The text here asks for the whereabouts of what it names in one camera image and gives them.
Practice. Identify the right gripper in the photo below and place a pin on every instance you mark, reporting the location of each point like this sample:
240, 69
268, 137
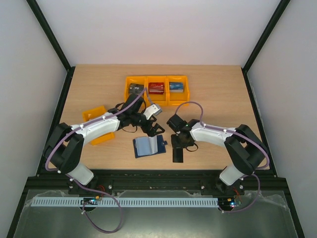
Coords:
177, 144

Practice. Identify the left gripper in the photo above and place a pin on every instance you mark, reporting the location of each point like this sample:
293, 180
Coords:
151, 133

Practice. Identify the blue leather card holder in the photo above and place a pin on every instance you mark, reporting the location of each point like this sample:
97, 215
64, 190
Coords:
149, 146

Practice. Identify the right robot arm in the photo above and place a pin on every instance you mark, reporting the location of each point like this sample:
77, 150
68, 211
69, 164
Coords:
245, 149

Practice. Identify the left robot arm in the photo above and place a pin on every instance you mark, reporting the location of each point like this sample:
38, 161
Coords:
64, 147

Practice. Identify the red card stack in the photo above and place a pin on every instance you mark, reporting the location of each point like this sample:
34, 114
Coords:
156, 88

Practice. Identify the black card stack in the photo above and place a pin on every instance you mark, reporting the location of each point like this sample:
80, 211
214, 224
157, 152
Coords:
135, 88

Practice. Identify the blue card stack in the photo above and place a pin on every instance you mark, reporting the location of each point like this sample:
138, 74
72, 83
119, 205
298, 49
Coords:
176, 87

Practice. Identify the yellow three-compartment bin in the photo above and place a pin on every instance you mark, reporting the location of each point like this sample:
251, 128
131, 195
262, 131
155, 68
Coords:
166, 99

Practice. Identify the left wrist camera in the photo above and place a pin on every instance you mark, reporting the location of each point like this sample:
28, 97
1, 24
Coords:
152, 110

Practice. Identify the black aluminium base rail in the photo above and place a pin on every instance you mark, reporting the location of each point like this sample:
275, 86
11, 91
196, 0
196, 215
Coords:
204, 181

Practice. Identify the white slotted cable duct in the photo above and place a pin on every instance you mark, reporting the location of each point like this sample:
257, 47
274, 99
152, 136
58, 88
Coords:
125, 202

